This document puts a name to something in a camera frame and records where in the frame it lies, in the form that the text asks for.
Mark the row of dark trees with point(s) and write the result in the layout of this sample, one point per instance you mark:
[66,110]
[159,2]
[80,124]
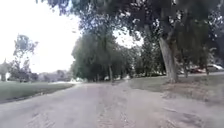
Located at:
[100,60]

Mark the pale dirt path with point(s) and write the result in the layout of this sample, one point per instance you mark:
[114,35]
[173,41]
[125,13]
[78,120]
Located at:
[100,106]

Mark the large leaning tree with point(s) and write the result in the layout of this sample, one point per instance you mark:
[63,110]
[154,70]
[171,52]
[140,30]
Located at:
[168,60]

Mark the grass verge under trees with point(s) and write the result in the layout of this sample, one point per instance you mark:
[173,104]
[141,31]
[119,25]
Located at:
[186,85]

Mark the red car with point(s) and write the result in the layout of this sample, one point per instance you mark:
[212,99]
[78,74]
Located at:
[196,70]

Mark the tall thin tree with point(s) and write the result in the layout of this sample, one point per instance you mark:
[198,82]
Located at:
[21,56]

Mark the grass field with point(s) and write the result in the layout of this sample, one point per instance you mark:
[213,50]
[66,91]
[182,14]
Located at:
[23,89]

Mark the white car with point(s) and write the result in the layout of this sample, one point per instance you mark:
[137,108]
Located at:
[215,67]

